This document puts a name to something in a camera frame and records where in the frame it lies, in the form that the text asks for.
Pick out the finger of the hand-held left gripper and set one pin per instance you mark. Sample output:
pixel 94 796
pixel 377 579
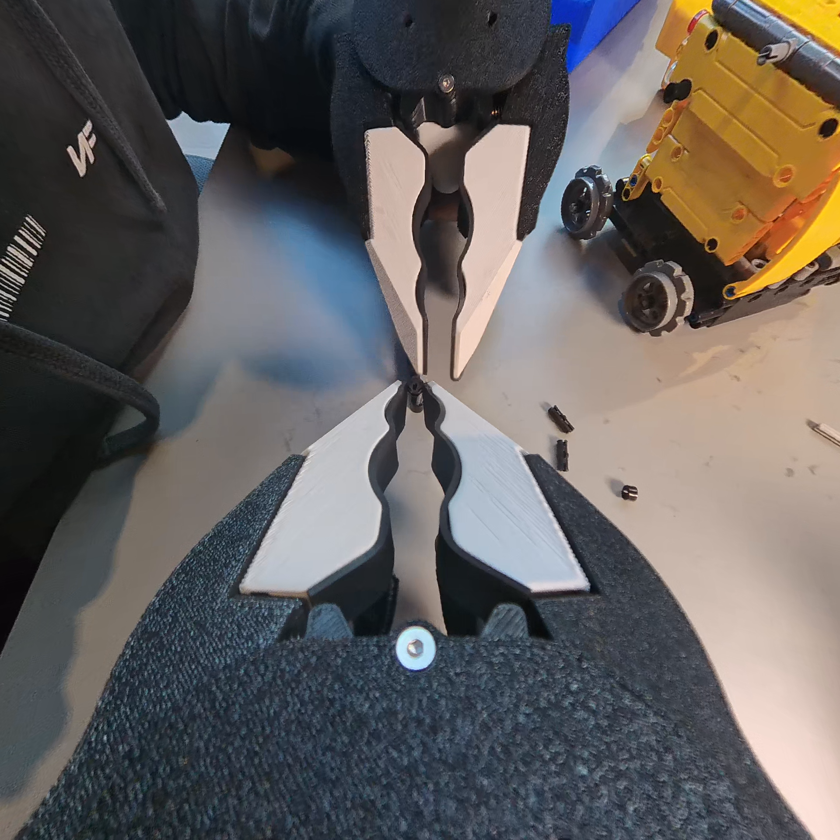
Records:
pixel 499 210
pixel 390 210

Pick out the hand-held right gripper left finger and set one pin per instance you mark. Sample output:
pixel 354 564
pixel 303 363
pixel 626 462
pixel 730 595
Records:
pixel 328 518

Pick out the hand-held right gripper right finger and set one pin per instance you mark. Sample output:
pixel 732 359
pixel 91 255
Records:
pixel 512 518

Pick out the blue plastic crate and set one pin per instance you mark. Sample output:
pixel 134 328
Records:
pixel 590 26

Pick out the yellow black toy brick vehicle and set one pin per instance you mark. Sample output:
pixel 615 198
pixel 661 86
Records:
pixel 741 164

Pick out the grey desk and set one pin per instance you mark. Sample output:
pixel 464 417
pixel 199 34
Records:
pixel 262 295

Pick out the dark office chair seat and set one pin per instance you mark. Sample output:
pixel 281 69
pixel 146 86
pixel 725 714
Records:
pixel 200 174

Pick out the grey axle with black connector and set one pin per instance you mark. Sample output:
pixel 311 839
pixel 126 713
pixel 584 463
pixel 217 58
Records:
pixel 825 433

